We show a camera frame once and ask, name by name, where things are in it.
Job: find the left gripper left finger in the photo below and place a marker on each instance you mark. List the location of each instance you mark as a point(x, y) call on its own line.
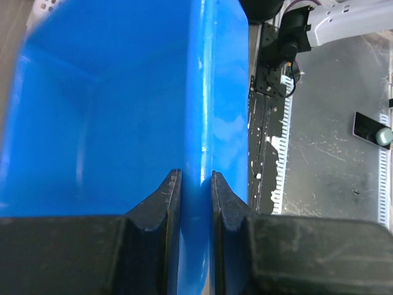
point(132, 253)

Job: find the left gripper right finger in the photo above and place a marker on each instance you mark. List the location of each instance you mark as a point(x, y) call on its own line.
point(254, 253)

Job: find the blue plastic tub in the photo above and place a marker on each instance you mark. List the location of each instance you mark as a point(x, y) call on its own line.
point(109, 96)

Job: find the blue perforated basket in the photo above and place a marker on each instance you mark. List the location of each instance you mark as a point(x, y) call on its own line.
point(40, 10)

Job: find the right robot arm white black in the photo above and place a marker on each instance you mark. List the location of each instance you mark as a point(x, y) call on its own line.
point(306, 27)

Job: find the smartphone on metal floor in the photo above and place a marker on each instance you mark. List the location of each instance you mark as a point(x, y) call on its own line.
point(372, 131)

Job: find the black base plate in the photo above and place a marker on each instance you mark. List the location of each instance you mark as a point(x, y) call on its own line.
point(269, 116)

